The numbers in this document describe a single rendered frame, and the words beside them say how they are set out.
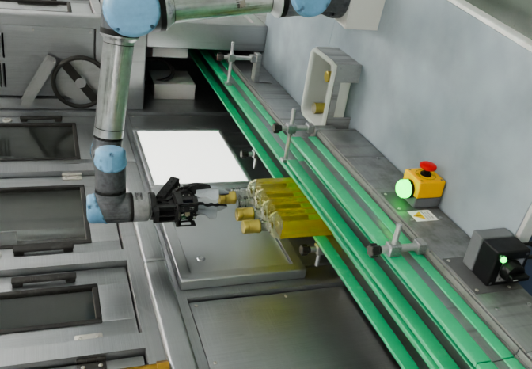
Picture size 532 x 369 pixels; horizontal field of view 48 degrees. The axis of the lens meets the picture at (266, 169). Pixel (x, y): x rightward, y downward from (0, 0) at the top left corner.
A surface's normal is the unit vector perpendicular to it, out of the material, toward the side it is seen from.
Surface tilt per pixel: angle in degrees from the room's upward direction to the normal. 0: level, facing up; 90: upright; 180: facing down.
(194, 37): 90
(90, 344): 90
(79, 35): 90
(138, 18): 82
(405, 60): 0
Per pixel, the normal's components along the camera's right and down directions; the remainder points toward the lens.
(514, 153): -0.94, 0.03
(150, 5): 0.19, 0.36
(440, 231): 0.14, -0.88
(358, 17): 0.30, 0.55
